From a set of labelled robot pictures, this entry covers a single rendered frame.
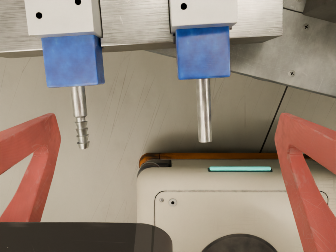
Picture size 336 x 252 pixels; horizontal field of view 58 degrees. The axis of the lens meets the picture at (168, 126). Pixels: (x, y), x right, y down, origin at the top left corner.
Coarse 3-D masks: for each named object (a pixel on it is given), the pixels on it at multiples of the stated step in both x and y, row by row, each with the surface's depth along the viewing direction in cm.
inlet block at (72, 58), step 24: (24, 0) 22; (48, 0) 22; (72, 0) 22; (96, 0) 24; (48, 24) 23; (72, 24) 23; (96, 24) 24; (48, 48) 24; (72, 48) 24; (96, 48) 25; (48, 72) 25; (72, 72) 25; (96, 72) 25; (72, 96) 26
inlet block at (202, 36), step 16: (176, 0) 22; (192, 0) 22; (208, 0) 22; (224, 0) 22; (176, 16) 23; (192, 16) 23; (208, 16) 23; (224, 16) 23; (176, 32) 24; (192, 32) 24; (208, 32) 24; (224, 32) 24; (176, 48) 25; (192, 48) 24; (208, 48) 24; (224, 48) 24; (192, 64) 24; (208, 64) 24; (224, 64) 24; (208, 80) 26; (208, 96) 26; (208, 112) 26; (208, 128) 26
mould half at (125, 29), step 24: (0, 0) 25; (120, 0) 25; (144, 0) 25; (240, 0) 25; (264, 0) 25; (0, 24) 25; (24, 24) 25; (120, 24) 25; (144, 24) 25; (168, 24) 25; (240, 24) 25; (264, 24) 25; (0, 48) 26; (24, 48) 26; (120, 48) 28; (144, 48) 29; (168, 48) 31
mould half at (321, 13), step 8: (312, 0) 29; (320, 0) 27; (328, 0) 25; (304, 8) 30; (312, 8) 28; (320, 8) 27; (328, 8) 27; (312, 16) 30; (320, 16) 30; (328, 16) 29
